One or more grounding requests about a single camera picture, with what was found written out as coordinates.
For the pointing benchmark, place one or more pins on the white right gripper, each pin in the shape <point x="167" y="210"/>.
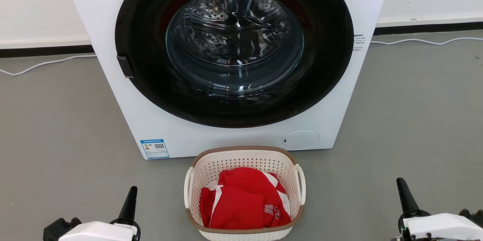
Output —
<point x="441" y="226"/>

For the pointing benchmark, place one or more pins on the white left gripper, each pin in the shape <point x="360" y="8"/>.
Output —
<point x="98" y="232"/>

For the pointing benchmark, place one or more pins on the white perforated laundry basket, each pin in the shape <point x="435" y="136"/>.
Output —
<point x="241" y="158"/>

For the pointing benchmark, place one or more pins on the blue energy label sticker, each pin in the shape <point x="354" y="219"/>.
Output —
<point x="154" y="149"/>

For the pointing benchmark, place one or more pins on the white front-load washing machine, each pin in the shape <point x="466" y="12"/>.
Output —
<point x="336" y="124"/>

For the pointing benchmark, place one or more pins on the red and white garment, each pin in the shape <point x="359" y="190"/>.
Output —
<point x="237" y="203"/>

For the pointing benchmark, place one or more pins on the round white filter cover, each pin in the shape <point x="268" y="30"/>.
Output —
<point x="300" y="140"/>

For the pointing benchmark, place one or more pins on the black round washer door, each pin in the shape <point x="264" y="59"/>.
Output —
<point x="147" y="86"/>

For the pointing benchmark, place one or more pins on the small printed text sticker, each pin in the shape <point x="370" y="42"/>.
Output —
<point x="359" y="42"/>

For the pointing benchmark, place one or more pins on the steel washing drum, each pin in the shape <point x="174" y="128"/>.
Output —
<point x="234" y="41"/>

